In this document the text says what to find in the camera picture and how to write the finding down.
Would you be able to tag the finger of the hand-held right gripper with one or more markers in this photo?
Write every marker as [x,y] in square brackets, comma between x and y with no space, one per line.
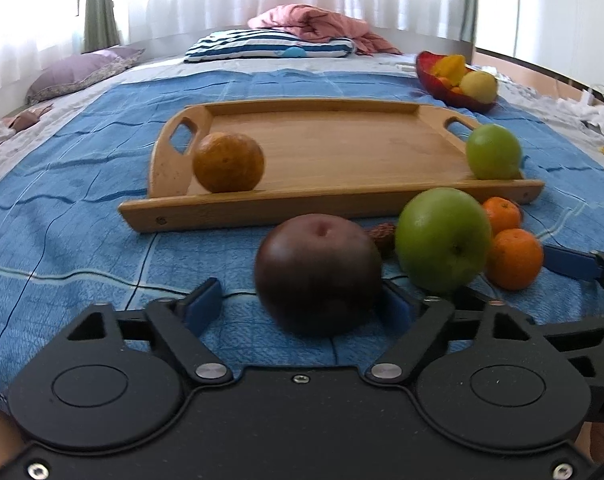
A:
[569,262]
[582,331]

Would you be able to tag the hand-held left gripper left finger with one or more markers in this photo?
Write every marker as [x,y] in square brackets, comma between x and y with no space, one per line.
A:
[204,306]

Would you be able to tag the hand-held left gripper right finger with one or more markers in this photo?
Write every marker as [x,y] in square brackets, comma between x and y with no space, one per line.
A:
[399,310]

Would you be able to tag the mandarin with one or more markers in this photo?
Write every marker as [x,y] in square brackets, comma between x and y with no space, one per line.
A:
[503,214]
[514,260]

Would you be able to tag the red date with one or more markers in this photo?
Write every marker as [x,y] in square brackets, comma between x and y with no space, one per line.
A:
[382,237]

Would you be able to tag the dark purple round fruit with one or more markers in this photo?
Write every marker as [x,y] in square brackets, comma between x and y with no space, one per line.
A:
[317,275]

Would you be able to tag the small green apple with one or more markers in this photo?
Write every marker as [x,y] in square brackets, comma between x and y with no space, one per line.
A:
[493,151]

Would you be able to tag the large green apple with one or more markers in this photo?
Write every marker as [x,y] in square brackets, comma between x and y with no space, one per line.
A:
[442,240]

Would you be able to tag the dull orange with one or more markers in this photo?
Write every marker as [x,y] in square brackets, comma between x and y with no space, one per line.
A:
[228,162]

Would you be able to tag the white crumpled cloth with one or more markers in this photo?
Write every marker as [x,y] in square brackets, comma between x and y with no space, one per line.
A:
[602,117]

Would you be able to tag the blue checked blanket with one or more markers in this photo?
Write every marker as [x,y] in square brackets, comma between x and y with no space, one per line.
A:
[82,210]

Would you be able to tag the yellow mango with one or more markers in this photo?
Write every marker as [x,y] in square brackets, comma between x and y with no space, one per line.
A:
[479,87]

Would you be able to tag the small kumquat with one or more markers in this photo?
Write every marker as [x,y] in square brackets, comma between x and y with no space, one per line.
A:
[456,91]
[444,81]

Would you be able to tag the red glass bowl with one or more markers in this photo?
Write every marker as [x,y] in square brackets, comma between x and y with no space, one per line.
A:
[432,82]

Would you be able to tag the yellow starfruit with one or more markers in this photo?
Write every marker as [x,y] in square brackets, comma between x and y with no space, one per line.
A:
[449,66]

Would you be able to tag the pile of pink white clothes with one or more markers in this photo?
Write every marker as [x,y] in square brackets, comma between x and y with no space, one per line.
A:
[12,127]

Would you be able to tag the purple pillow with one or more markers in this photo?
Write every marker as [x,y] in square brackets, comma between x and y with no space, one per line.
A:
[77,72]

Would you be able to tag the blue white striped pillow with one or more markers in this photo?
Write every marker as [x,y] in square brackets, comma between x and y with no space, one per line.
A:
[262,45]

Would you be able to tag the grey-green curtain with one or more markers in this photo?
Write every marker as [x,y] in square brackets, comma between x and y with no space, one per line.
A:
[99,5]
[469,5]

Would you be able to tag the pink quilt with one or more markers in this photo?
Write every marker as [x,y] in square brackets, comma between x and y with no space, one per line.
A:
[312,22]

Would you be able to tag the wooden bed frame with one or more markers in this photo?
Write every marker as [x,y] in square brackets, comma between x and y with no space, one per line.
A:
[532,75]

